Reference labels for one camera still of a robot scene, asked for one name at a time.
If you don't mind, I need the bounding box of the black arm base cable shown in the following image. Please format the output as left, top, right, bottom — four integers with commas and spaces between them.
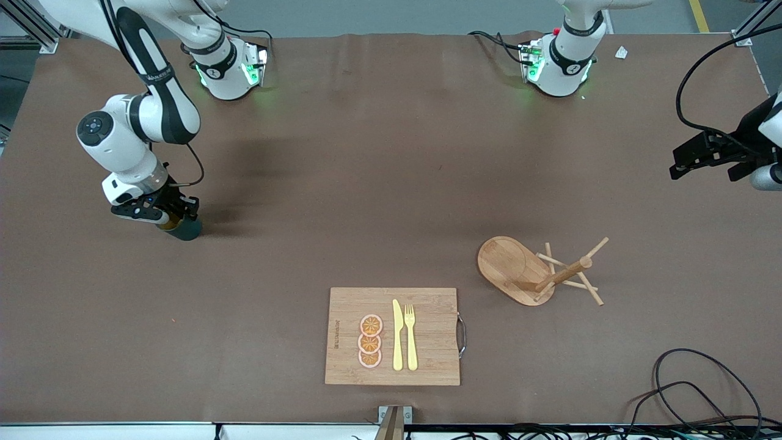
192, 0, 273, 45
469, 31, 527, 65

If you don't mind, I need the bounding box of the black left arm base cable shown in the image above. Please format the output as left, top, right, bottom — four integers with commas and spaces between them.
469, 31, 527, 65

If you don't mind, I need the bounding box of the wooden mug rack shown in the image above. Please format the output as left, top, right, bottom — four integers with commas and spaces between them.
477, 236, 610, 307

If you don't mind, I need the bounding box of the aluminium frame profile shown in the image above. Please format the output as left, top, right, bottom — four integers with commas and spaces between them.
732, 0, 782, 47
0, 0, 60, 53

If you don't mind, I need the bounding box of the metal bracket with wooden post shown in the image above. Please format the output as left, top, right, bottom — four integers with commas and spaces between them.
378, 405, 413, 440

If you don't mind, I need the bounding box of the dark teal cup yellow inside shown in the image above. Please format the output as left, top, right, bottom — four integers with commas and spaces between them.
156, 211, 203, 241

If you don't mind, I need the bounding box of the yellow plastic fork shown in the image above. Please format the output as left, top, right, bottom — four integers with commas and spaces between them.
404, 304, 418, 372

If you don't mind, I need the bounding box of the black looped cable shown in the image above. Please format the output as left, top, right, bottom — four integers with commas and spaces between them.
652, 348, 764, 440
628, 381, 743, 440

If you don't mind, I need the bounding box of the bamboo cutting board metal handle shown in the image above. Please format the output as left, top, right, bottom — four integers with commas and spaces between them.
324, 287, 467, 386

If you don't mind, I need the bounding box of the yellow plastic knife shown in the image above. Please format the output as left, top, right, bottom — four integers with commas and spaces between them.
392, 299, 404, 372

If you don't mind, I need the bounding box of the brown table cover mat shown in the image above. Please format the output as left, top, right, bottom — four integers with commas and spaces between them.
0, 32, 782, 426

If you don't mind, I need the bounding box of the black right arm base cable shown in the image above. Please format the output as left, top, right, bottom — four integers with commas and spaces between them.
192, 0, 273, 45

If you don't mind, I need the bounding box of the white table edge rail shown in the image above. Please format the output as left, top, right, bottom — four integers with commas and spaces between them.
0, 422, 379, 440

